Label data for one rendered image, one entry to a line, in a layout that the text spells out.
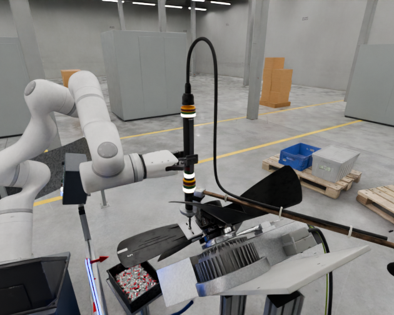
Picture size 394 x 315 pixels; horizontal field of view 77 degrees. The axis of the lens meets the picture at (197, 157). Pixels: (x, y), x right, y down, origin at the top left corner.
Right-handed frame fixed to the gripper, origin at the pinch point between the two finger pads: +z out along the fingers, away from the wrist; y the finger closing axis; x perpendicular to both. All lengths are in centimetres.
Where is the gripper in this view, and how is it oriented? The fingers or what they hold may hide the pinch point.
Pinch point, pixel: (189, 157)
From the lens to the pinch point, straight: 78.3
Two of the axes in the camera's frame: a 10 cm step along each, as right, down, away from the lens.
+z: 8.9, -1.8, 4.1
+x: -0.1, -9.2, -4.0
